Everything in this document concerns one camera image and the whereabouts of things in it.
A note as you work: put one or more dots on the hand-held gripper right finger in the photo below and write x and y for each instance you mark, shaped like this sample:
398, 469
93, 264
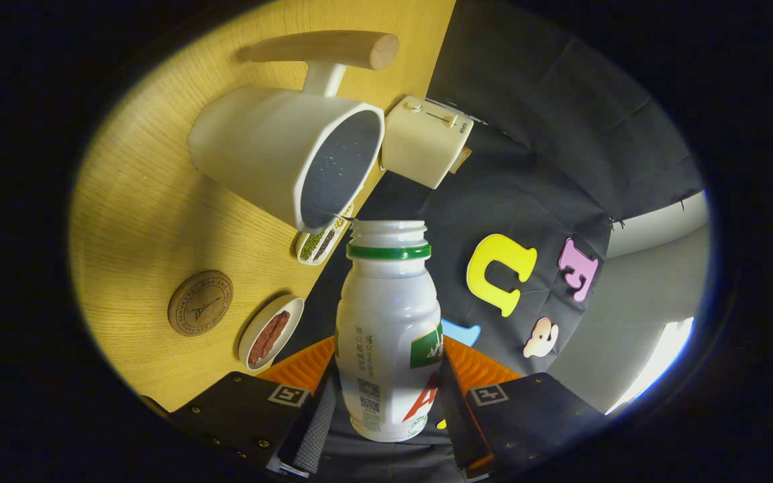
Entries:
457, 416

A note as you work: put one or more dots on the white divided dish with beans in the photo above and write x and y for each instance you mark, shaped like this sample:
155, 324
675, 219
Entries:
319, 245

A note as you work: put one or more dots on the wooden table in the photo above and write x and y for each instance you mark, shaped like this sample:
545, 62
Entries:
138, 221

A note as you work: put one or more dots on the round wooden coaster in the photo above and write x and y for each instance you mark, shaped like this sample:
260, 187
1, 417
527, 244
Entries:
200, 303

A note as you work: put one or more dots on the red-brown meat slice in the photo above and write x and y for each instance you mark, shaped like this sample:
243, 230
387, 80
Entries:
279, 325
260, 345

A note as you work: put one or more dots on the white oval plate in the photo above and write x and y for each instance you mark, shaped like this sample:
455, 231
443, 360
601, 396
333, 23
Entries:
286, 312

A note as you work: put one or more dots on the toast slice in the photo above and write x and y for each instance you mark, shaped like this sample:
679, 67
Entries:
460, 159

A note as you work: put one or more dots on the white juice bottle green label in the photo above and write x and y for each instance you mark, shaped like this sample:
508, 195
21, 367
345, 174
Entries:
386, 315

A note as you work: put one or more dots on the cream toaster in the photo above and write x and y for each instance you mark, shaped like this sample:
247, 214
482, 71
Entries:
420, 144

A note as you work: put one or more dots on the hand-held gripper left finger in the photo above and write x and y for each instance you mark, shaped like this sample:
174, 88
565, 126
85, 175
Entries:
313, 429

